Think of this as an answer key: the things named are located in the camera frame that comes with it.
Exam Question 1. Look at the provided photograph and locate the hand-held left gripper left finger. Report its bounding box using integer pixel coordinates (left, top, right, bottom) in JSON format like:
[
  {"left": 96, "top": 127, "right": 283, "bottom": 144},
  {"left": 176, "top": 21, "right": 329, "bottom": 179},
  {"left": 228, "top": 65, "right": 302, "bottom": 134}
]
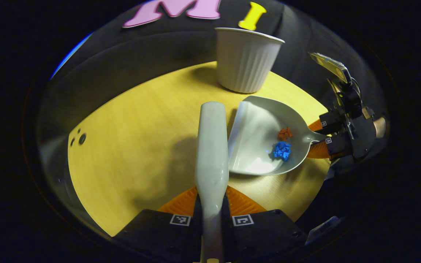
[{"left": 114, "top": 187, "right": 202, "bottom": 260}]

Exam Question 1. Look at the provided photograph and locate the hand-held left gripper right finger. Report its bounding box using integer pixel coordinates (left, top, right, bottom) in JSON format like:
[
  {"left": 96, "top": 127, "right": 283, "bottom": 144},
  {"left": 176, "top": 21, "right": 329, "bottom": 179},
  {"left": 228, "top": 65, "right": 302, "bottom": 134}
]
[{"left": 225, "top": 186, "right": 306, "bottom": 258}]

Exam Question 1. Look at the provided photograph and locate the orange paper trash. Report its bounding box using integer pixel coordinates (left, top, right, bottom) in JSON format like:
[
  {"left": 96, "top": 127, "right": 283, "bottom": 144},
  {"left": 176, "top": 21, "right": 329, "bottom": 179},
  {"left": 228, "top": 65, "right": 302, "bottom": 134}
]
[{"left": 278, "top": 126, "right": 294, "bottom": 142}]

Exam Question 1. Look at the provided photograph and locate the blue paper trash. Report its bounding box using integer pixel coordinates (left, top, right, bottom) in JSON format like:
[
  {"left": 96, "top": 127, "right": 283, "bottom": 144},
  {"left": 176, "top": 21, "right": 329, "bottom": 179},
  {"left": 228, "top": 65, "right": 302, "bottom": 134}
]
[{"left": 272, "top": 141, "right": 292, "bottom": 162}]

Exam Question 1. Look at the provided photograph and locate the white dustpan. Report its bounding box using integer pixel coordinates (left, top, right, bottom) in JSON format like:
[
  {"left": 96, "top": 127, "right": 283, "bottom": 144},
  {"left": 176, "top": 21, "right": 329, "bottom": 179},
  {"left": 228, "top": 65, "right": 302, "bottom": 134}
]
[{"left": 228, "top": 96, "right": 330, "bottom": 176}]

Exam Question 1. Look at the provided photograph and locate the small white broom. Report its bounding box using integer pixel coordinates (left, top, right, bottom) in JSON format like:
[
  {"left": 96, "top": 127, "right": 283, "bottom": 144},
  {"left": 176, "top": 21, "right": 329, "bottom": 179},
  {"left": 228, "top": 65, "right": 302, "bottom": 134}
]
[{"left": 195, "top": 102, "right": 230, "bottom": 263}]

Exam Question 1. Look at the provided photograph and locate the white ribbed garbage bin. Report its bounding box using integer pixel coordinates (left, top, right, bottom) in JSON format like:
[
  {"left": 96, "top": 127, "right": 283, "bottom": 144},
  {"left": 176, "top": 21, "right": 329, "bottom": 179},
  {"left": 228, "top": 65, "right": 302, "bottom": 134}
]
[{"left": 215, "top": 27, "right": 285, "bottom": 94}]

